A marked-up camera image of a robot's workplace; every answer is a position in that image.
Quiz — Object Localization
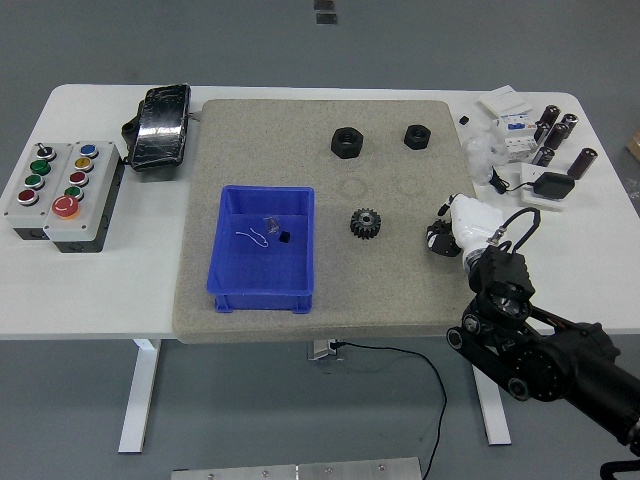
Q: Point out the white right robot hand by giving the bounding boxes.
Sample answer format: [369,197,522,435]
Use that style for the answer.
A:
[424,192,507,261]

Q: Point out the large black gear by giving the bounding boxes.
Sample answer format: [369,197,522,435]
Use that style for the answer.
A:
[348,208,384,241]

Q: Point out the small black hex nut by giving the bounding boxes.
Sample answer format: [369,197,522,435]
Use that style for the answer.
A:
[403,124,433,150]

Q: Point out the large black hex nut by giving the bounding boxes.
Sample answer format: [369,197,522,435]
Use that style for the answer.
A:
[330,126,365,159]

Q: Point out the silver table control box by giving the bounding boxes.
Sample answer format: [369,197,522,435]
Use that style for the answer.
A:
[306,339,346,362]

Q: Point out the blue plastic box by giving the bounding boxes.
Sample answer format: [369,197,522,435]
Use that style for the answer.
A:
[206,185,316,315]

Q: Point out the grey emergency-stop button box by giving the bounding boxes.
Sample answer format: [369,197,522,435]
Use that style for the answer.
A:
[43,140,126,254]

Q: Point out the grey four-button control box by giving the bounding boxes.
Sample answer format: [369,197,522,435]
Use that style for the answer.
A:
[2,141,76,242]

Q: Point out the crumpled clear plastic bag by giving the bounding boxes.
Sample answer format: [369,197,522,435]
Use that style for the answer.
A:
[460,127,509,185]

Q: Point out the white square panel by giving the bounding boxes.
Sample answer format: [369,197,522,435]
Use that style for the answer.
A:
[519,162,569,214]

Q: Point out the black power adapter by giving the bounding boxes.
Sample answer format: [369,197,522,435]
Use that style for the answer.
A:
[530,171,576,201]

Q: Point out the white circuit breaker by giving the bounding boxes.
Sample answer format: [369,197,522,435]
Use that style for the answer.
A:
[492,110,541,164]

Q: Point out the white table leg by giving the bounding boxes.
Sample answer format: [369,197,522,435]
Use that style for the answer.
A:
[117,338,162,455]
[472,367,513,446]

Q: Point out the grey-brown speckled mat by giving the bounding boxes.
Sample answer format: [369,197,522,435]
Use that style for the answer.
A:
[171,98,480,345]

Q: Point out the grey metal plate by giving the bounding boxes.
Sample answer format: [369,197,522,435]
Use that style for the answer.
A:
[170,456,424,480]

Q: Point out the black wrapped foot pedal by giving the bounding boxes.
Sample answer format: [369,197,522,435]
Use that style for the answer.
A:
[120,83,193,174]

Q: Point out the black adapter cord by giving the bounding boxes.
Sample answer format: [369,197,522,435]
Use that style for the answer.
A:
[487,167,536,195]

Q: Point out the white wall switch plate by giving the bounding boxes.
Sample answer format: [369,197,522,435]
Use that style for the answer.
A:
[478,85,534,119]

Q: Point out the black power cable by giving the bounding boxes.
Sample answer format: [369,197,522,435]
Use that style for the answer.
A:
[332,341,449,480]

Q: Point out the thin white wire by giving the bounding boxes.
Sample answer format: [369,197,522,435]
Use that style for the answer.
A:
[235,227,270,248]

